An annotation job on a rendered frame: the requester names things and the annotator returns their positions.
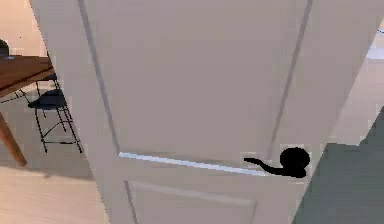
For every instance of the brown wooden table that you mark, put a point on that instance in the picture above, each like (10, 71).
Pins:
(20, 71)

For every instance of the dark round object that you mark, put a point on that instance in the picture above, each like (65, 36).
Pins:
(3, 46)

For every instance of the white panelled room door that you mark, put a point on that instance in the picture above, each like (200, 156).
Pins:
(200, 83)

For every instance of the black metal frame chair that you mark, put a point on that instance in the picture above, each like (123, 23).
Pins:
(50, 100)

